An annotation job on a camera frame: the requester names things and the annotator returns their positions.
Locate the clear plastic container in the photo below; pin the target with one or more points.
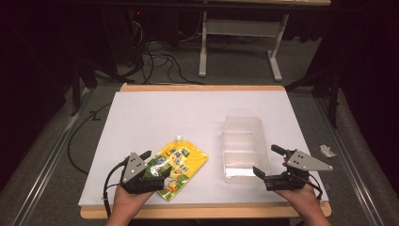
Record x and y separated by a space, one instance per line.
241 147

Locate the white table mat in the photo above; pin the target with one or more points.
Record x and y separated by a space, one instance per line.
175 116

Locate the black metal stand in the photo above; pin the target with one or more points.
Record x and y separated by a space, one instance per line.
76 84
334 94

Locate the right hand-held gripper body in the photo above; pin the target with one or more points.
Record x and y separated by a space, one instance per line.
306 162

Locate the yellow spouted drink pouch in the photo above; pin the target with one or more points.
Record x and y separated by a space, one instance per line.
185 160

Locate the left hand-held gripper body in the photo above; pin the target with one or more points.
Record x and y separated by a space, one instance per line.
133 168

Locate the person's right hand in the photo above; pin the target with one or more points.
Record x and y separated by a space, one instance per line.
304 201

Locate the crumpled white paper scrap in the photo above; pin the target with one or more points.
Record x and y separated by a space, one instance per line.
327 151

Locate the person's left hand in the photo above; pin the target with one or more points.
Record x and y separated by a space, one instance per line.
127 202

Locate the metal floor rail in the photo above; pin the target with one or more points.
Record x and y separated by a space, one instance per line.
47 169
354 163

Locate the white metal desk frame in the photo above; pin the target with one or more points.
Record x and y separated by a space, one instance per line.
241 27

